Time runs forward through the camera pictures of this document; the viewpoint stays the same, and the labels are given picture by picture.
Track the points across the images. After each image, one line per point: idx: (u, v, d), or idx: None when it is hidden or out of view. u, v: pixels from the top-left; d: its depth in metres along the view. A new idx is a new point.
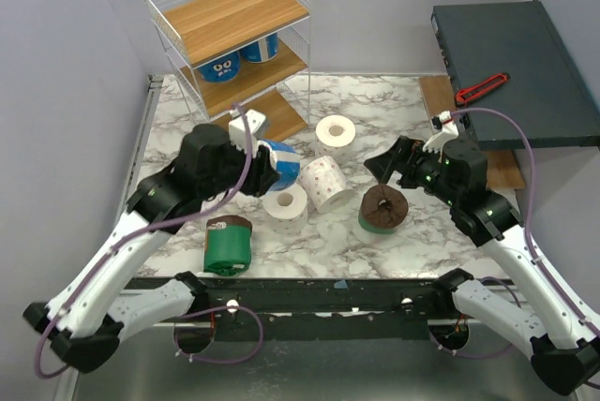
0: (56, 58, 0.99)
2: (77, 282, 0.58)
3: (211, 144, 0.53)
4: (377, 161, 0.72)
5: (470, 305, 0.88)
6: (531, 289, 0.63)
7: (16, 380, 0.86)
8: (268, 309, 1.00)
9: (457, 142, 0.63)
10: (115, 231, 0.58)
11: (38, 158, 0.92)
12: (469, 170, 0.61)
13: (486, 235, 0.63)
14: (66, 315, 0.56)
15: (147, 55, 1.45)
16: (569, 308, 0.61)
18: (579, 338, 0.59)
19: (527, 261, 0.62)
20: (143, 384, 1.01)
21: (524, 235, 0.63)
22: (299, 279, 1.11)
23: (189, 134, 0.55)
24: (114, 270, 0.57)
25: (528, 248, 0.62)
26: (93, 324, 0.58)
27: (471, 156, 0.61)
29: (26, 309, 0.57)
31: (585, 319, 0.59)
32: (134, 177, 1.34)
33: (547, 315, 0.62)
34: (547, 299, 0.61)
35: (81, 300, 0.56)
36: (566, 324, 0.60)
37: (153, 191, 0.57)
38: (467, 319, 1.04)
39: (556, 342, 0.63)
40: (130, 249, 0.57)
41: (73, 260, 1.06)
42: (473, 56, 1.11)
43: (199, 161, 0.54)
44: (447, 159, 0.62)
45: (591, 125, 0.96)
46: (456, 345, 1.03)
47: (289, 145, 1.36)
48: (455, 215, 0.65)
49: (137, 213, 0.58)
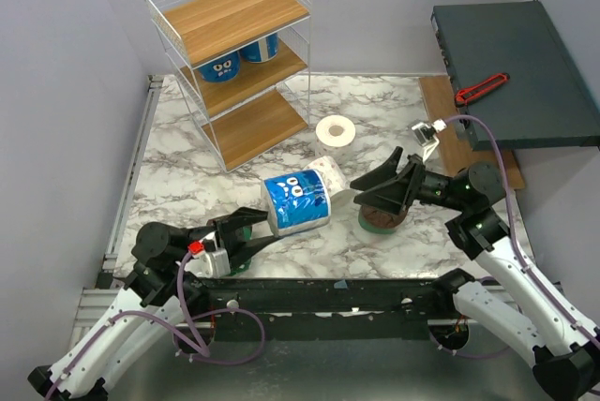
0: (56, 58, 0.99)
2: (76, 351, 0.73)
3: (152, 255, 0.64)
4: (375, 192, 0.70)
5: (471, 308, 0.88)
6: (524, 298, 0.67)
7: (15, 379, 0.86)
8: (268, 309, 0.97)
9: (485, 169, 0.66)
10: (113, 305, 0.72)
11: (37, 157, 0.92)
12: (486, 202, 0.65)
13: (476, 249, 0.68)
14: (67, 378, 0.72)
15: (148, 55, 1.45)
16: (561, 314, 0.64)
18: (573, 343, 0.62)
19: (517, 270, 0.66)
20: (143, 383, 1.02)
21: (512, 245, 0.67)
22: (299, 279, 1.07)
23: (134, 245, 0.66)
24: (111, 337, 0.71)
25: (517, 259, 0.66)
26: (88, 383, 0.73)
27: (493, 188, 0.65)
29: (32, 373, 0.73)
31: (577, 323, 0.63)
32: (134, 176, 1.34)
33: (541, 322, 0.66)
34: (539, 306, 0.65)
35: (80, 364, 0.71)
36: (560, 330, 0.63)
37: (146, 273, 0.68)
38: (466, 319, 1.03)
39: (553, 349, 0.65)
40: (126, 320, 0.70)
41: (74, 260, 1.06)
42: (473, 57, 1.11)
43: (154, 262, 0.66)
44: (469, 185, 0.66)
45: (591, 125, 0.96)
46: (455, 345, 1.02)
47: (290, 145, 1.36)
48: (450, 229, 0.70)
49: (135, 289, 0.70)
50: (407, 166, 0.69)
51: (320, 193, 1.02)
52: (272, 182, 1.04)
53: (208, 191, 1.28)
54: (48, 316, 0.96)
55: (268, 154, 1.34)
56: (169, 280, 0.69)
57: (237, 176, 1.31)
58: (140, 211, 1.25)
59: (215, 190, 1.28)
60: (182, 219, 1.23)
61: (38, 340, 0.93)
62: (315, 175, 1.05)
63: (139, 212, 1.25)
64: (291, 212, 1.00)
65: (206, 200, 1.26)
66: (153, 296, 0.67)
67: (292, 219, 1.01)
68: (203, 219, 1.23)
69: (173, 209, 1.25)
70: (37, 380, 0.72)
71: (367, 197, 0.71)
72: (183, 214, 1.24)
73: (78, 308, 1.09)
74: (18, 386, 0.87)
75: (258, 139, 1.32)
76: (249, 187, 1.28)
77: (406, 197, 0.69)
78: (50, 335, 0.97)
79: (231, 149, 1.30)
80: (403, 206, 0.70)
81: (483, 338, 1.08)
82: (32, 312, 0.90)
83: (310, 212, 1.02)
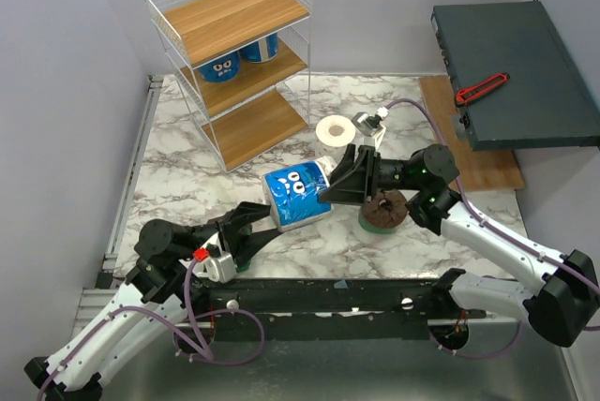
0: (57, 58, 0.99)
2: (74, 344, 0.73)
3: (154, 252, 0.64)
4: (337, 187, 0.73)
5: (466, 296, 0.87)
6: (492, 249, 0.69)
7: (14, 379, 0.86)
8: (270, 309, 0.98)
9: (438, 151, 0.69)
10: (113, 300, 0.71)
11: (37, 159, 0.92)
12: (442, 183, 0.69)
13: (438, 223, 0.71)
14: (63, 370, 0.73)
15: (148, 55, 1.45)
16: (526, 253, 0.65)
18: (544, 274, 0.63)
19: (475, 226, 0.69)
20: (143, 383, 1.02)
21: (466, 207, 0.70)
22: (299, 279, 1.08)
23: (138, 242, 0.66)
24: (109, 333, 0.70)
25: (472, 215, 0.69)
26: (83, 378, 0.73)
27: (448, 170, 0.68)
29: (30, 363, 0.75)
31: (541, 256, 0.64)
32: (134, 176, 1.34)
33: (513, 266, 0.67)
34: (505, 252, 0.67)
35: (76, 358, 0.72)
36: (529, 267, 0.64)
37: (148, 269, 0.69)
38: (466, 319, 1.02)
39: (533, 289, 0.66)
40: (125, 316, 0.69)
41: (74, 260, 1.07)
42: (473, 57, 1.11)
43: (157, 259, 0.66)
44: (425, 169, 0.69)
45: (591, 125, 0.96)
46: (455, 345, 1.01)
47: (290, 145, 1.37)
48: (411, 209, 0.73)
49: (137, 284, 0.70)
50: (360, 155, 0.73)
51: (322, 189, 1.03)
52: (273, 176, 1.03)
53: (208, 191, 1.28)
54: (49, 316, 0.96)
55: (268, 153, 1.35)
56: (170, 277, 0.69)
57: (237, 175, 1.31)
58: (140, 211, 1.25)
59: (215, 190, 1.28)
60: (182, 219, 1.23)
61: (38, 339, 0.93)
62: (317, 169, 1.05)
63: (139, 212, 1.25)
64: (292, 210, 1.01)
65: (206, 200, 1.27)
66: (154, 292, 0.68)
67: (293, 215, 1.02)
68: (203, 218, 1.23)
69: (173, 208, 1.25)
70: (35, 370, 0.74)
71: (331, 193, 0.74)
72: (183, 214, 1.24)
73: (78, 308, 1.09)
74: (19, 384, 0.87)
75: (258, 139, 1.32)
76: (249, 187, 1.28)
77: (367, 185, 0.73)
78: (51, 334, 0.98)
79: (231, 149, 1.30)
80: (367, 193, 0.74)
81: (483, 337, 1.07)
82: (32, 312, 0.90)
83: (310, 209, 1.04)
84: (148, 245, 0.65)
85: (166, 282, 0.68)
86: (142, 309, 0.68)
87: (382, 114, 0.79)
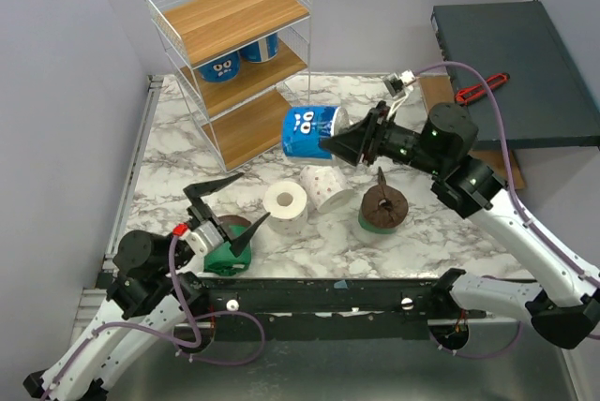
0: (56, 58, 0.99)
2: (65, 361, 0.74)
3: (134, 265, 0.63)
4: (337, 141, 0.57)
5: (465, 298, 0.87)
6: (527, 255, 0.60)
7: (14, 379, 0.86)
8: (270, 309, 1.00)
9: (445, 109, 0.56)
10: (97, 317, 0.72)
11: (37, 158, 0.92)
12: (460, 143, 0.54)
13: (472, 207, 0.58)
14: (55, 387, 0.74)
15: (148, 55, 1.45)
16: (567, 266, 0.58)
18: (582, 294, 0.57)
19: (519, 226, 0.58)
20: (143, 383, 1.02)
21: (511, 200, 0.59)
22: (299, 279, 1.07)
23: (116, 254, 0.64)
24: (96, 349, 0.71)
25: (517, 212, 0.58)
26: (77, 393, 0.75)
27: (462, 126, 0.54)
29: (26, 379, 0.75)
31: (584, 274, 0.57)
32: (134, 177, 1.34)
33: (546, 275, 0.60)
34: (545, 261, 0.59)
35: (67, 374, 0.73)
36: (569, 283, 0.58)
37: (127, 283, 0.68)
38: (466, 319, 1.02)
39: (556, 301, 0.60)
40: (109, 333, 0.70)
41: (74, 260, 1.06)
42: (473, 57, 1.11)
43: (137, 273, 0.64)
44: (434, 130, 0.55)
45: (591, 125, 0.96)
46: (455, 345, 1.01)
47: None
48: (437, 188, 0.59)
49: (116, 300, 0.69)
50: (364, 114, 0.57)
51: None
52: None
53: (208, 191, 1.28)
54: (48, 316, 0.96)
55: (268, 154, 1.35)
56: (152, 290, 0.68)
57: (237, 175, 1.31)
58: (140, 211, 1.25)
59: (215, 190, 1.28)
60: (182, 219, 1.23)
61: (38, 339, 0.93)
62: None
63: (139, 212, 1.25)
64: None
65: (206, 200, 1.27)
66: (134, 309, 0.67)
67: None
68: None
69: (173, 209, 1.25)
70: (30, 386, 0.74)
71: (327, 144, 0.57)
72: (183, 214, 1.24)
73: (78, 308, 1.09)
74: (19, 384, 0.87)
75: (258, 139, 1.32)
76: (249, 187, 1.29)
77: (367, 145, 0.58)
78: (51, 335, 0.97)
79: (231, 150, 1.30)
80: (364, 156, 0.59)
81: (485, 337, 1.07)
82: (32, 312, 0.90)
83: None
84: (127, 257, 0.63)
85: (148, 295, 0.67)
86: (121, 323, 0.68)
87: (407, 78, 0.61)
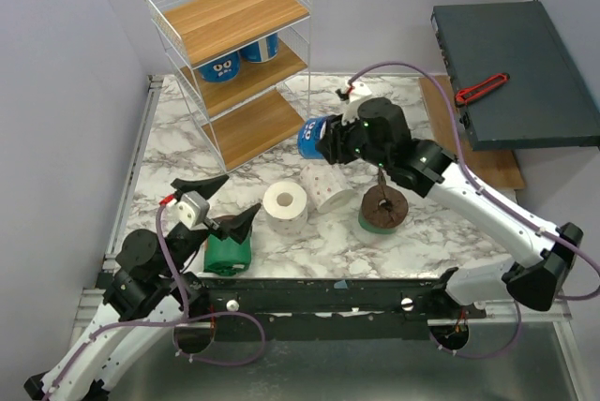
0: (56, 58, 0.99)
2: (64, 363, 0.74)
3: (137, 262, 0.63)
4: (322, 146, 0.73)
5: (460, 293, 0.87)
6: (486, 220, 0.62)
7: (14, 379, 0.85)
8: (269, 309, 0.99)
9: (370, 102, 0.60)
10: (95, 320, 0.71)
11: (37, 158, 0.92)
12: (390, 126, 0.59)
13: (427, 184, 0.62)
14: (54, 391, 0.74)
15: (148, 55, 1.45)
16: (524, 225, 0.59)
18: (542, 250, 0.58)
19: (472, 194, 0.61)
20: (143, 383, 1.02)
21: (460, 170, 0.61)
22: (299, 280, 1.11)
23: (120, 253, 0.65)
24: (93, 353, 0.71)
25: (469, 181, 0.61)
26: (77, 394, 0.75)
27: (387, 111, 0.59)
29: (27, 381, 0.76)
31: (541, 230, 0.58)
32: (134, 177, 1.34)
33: (507, 239, 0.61)
34: (502, 225, 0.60)
35: (67, 378, 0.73)
36: (527, 241, 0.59)
37: (125, 286, 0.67)
38: (466, 319, 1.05)
39: (524, 262, 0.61)
40: (106, 336, 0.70)
41: (74, 260, 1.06)
42: (473, 57, 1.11)
43: (138, 272, 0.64)
44: (365, 123, 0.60)
45: (591, 125, 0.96)
46: (456, 345, 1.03)
47: (290, 145, 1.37)
48: (392, 174, 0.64)
49: (113, 303, 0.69)
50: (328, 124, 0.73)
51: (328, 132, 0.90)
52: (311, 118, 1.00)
53: None
54: (48, 316, 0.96)
55: (268, 154, 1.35)
56: (149, 292, 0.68)
57: (237, 175, 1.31)
58: (140, 211, 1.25)
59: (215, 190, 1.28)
60: None
61: (38, 339, 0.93)
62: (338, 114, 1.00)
63: (139, 212, 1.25)
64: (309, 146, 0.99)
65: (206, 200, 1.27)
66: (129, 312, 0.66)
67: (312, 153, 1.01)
68: None
69: None
70: (31, 389, 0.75)
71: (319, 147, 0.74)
72: None
73: (78, 308, 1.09)
74: (19, 384, 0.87)
75: (258, 139, 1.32)
76: (249, 187, 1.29)
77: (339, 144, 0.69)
78: (51, 335, 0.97)
79: (231, 150, 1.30)
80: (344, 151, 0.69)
81: (485, 338, 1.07)
82: (31, 312, 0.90)
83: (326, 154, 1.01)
84: (132, 253, 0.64)
85: (145, 297, 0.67)
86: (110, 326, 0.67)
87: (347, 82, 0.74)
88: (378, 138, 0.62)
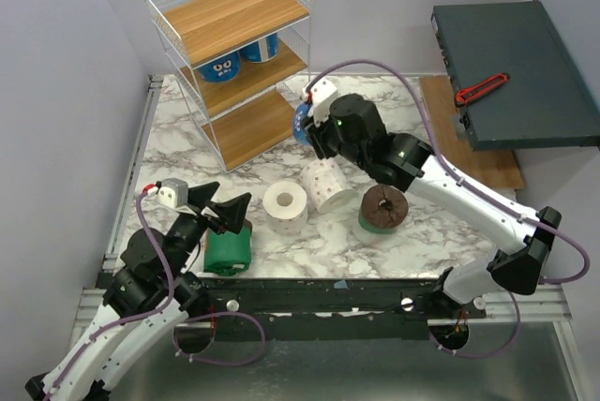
0: (56, 58, 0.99)
2: (65, 364, 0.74)
3: (143, 259, 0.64)
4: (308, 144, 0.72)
5: (456, 292, 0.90)
6: (469, 211, 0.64)
7: (13, 380, 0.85)
8: (269, 309, 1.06)
9: (343, 99, 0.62)
10: (95, 321, 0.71)
11: (37, 158, 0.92)
12: (363, 122, 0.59)
13: (407, 178, 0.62)
14: (55, 392, 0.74)
15: (148, 55, 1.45)
16: (505, 213, 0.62)
18: (525, 236, 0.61)
19: (453, 185, 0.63)
20: (143, 384, 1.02)
21: (440, 163, 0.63)
22: (299, 279, 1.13)
23: (127, 250, 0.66)
24: (94, 354, 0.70)
25: (449, 174, 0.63)
26: (77, 395, 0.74)
27: (358, 108, 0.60)
29: (28, 382, 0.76)
31: (522, 216, 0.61)
32: (134, 177, 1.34)
33: (489, 228, 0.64)
34: (485, 215, 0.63)
35: (67, 378, 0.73)
36: (510, 229, 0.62)
37: (124, 288, 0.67)
38: (466, 319, 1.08)
39: (507, 249, 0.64)
40: (106, 337, 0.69)
41: (74, 260, 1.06)
42: (474, 57, 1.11)
43: (142, 270, 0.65)
44: (337, 121, 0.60)
45: (591, 125, 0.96)
46: (455, 345, 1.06)
47: (290, 145, 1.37)
48: (370, 170, 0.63)
49: (113, 304, 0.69)
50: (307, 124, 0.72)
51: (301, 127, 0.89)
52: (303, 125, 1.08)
53: None
54: (48, 317, 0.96)
55: (268, 154, 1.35)
56: (151, 293, 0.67)
57: (237, 176, 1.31)
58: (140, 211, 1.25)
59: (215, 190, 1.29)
60: None
61: (38, 340, 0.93)
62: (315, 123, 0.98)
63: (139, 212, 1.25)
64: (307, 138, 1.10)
65: None
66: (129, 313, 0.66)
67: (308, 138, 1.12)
68: None
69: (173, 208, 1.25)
70: (32, 390, 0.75)
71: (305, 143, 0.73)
72: None
73: (78, 308, 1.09)
74: (19, 384, 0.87)
75: (258, 139, 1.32)
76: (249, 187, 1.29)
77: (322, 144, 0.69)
78: (51, 335, 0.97)
79: (231, 150, 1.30)
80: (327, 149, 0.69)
81: (484, 338, 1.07)
82: (31, 312, 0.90)
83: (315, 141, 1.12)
84: (137, 250, 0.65)
85: (146, 298, 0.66)
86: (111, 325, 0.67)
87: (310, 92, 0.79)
88: (352, 136, 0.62)
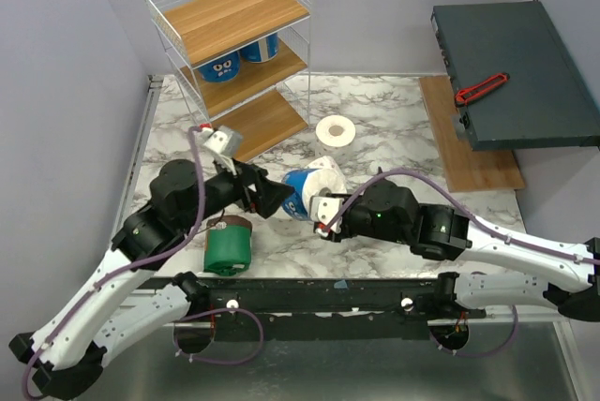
0: (55, 58, 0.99)
2: (61, 318, 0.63)
3: (176, 187, 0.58)
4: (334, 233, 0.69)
5: (470, 302, 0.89)
6: (528, 265, 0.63)
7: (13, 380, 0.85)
8: (269, 309, 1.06)
9: (373, 188, 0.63)
10: (100, 268, 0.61)
11: (37, 159, 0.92)
12: (404, 210, 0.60)
13: (456, 251, 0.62)
14: (47, 349, 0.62)
15: (148, 55, 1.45)
16: (562, 259, 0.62)
18: (588, 276, 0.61)
19: (502, 245, 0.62)
20: (143, 384, 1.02)
21: (482, 230, 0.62)
22: (299, 279, 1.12)
23: (157, 178, 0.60)
24: (98, 304, 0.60)
25: (495, 235, 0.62)
26: (72, 357, 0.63)
27: (396, 197, 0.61)
29: (13, 340, 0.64)
31: (578, 259, 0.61)
32: (134, 177, 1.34)
33: (550, 275, 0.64)
34: (543, 265, 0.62)
35: (64, 334, 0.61)
36: (571, 273, 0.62)
37: (137, 230, 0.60)
38: (466, 319, 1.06)
39: (571, 289, 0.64)
40: (113, 286, 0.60)
41: (74, 260, 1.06)
42: (474, 57, 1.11)
43: (170, 201, 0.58)
44: (377, 214, 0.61)
45: (591, 124, 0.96)
46: (456, 345, 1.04)
47: (290, 145, 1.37)
48: (417, 250, 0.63)
49: (124, 249, 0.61)
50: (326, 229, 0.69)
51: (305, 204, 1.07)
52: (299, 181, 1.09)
53: None
54: (48, 316, 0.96)
55: (268, 154, 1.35)
56: (167, 239, 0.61)
57: None
58: None
59: None
60: None
61: None
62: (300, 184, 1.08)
63: None
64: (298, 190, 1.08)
65: None
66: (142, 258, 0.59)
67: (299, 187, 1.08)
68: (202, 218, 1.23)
69: None
70: (18, 349, 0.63)
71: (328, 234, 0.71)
72: None
73: None
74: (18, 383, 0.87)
75: (258, 139, 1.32)
76: None
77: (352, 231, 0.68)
78: None
79: None
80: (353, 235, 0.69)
81: (483, 337, 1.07)
82: (31, 312, 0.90)
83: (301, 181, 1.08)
84: (167, 180, 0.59)
85: (161, 243, 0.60)
86: (121, 269, 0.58)
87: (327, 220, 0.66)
88: (392, 221, 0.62)
